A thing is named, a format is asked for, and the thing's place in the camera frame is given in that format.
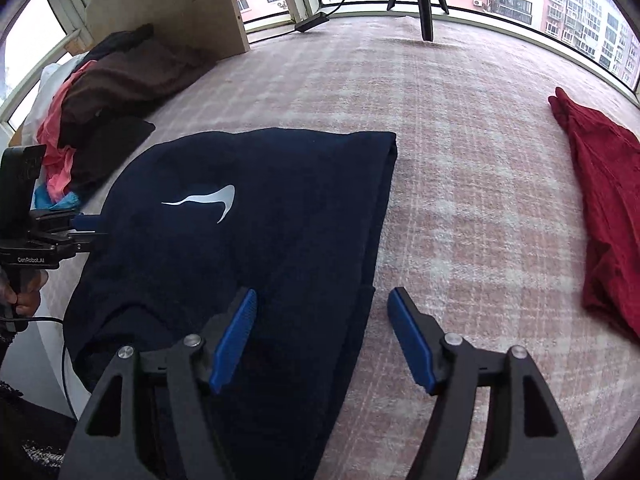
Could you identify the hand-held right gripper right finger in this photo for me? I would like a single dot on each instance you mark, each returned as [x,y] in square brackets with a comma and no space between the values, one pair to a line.
[410,340]

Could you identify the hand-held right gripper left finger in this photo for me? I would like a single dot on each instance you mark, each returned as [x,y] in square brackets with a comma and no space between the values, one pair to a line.
[235,340]

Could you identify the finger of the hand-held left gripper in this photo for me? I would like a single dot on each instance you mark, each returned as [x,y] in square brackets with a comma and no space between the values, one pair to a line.
[75,242]
[87,221]

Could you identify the navy blue garment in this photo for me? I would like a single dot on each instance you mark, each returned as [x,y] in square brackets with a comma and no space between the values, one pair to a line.
[275,235]

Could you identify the person's left forearm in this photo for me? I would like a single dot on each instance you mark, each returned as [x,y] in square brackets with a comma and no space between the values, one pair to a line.
[30,435]

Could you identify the person's left hand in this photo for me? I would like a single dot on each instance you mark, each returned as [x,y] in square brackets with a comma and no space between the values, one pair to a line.
[32,297]

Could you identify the light blue garment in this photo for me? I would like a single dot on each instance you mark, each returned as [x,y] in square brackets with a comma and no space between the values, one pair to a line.
[50,199]

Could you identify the pink garment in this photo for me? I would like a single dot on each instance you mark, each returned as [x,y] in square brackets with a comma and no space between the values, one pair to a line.
[52,130]

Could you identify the black garment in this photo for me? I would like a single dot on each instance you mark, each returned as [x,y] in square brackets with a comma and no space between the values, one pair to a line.
[110,150]

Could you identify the brown garment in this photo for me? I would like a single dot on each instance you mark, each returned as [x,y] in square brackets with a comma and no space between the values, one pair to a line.
[130,80]

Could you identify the dark green garment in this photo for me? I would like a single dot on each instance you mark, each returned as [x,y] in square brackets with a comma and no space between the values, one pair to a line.
[120,40]

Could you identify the large wooden board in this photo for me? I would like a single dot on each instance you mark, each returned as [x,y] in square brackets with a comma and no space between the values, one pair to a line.
[175,5]

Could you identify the red folded garment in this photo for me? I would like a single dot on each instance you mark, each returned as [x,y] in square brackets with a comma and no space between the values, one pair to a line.
[610,210]

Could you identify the black tripod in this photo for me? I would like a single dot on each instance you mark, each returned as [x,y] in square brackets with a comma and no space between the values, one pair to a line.
[426,5]

